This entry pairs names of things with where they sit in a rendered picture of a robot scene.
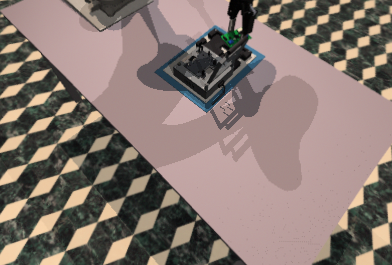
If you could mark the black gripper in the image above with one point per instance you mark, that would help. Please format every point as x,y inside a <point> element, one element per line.
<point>244,7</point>

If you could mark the green circuit board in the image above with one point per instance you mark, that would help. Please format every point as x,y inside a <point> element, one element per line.
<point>232,38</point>

